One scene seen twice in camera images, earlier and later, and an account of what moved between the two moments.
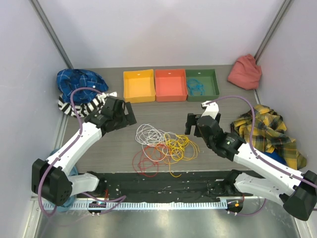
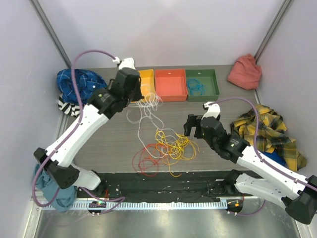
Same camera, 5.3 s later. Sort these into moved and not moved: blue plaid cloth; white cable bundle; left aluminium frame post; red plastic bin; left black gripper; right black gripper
Moved: white cable bundle; left black gripper
Not moved: red plastic bin; left aluminium frame post; right black gripper; blue plaid cloth
